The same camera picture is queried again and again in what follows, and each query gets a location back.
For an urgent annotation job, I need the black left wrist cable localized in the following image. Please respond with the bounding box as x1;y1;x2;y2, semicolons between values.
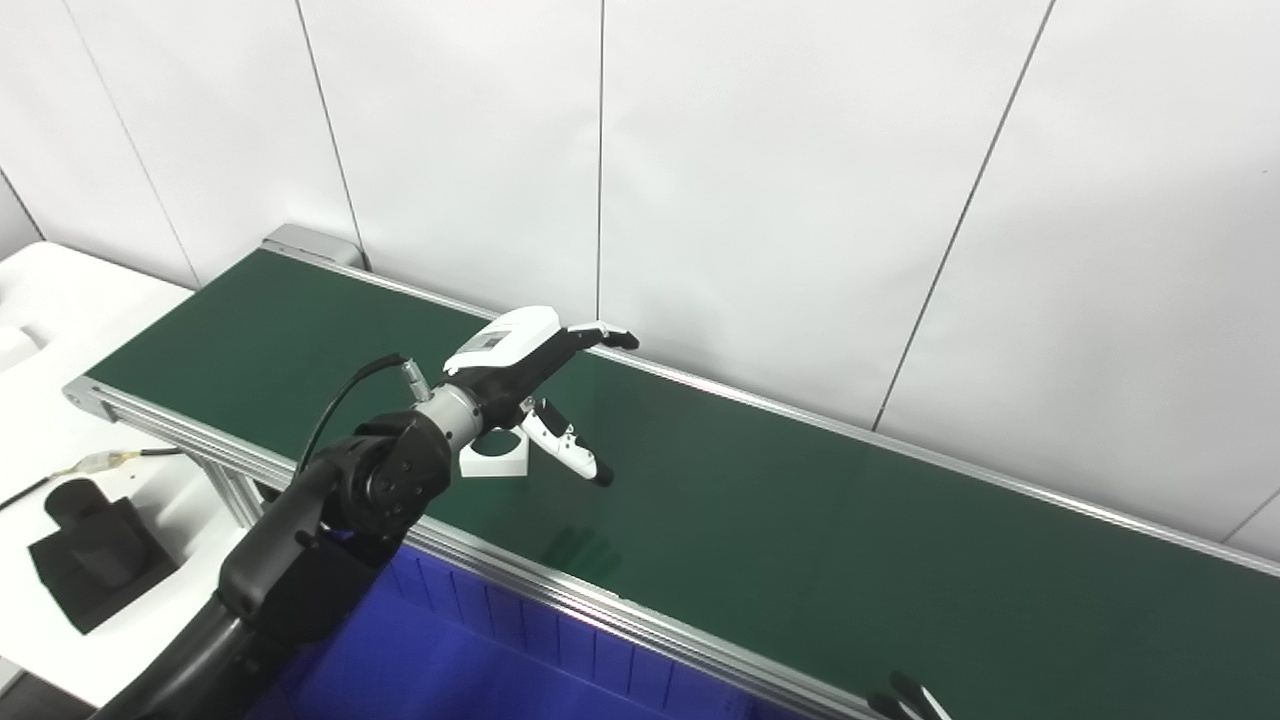
297;353;433;477

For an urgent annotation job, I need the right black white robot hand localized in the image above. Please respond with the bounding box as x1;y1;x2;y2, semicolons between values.
868;670;951;720

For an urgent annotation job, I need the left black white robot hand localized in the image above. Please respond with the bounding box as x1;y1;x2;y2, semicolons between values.
443;305;641;489

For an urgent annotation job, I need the white square ring part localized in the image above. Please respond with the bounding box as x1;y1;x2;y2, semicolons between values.
458;428;529;480

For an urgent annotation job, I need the green conveyor belt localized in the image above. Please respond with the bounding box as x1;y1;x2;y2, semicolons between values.
62;224;1280;720

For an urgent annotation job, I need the blue plastic bin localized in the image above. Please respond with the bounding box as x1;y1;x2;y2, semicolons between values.
245;545;796;720

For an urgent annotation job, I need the black cable yellow connector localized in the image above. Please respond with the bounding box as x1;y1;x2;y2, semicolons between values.
0;447;186;511

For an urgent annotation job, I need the black block part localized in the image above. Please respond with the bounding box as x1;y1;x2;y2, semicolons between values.
28;478;181;635

